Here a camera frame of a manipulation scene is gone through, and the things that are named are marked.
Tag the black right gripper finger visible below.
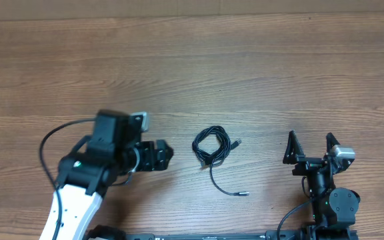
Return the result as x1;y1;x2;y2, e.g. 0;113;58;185
326;132;340;153
283;130;305;165

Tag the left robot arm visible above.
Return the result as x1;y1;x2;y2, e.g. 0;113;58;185
40;109;173;239

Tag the camera black cable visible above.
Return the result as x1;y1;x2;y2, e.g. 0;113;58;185
276;176;329;240
38;118;96;240

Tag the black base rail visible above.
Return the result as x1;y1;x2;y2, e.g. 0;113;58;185
83;225;359;240

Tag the black USB cable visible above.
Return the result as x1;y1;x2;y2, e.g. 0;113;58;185
191;125;250;197

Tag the right camera black cable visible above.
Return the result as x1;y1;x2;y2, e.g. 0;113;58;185
276;176;329;240

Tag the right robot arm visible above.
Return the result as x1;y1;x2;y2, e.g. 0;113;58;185
283;130;361;239

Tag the left camera black cable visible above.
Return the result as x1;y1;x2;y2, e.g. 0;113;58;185
38;118;96;240

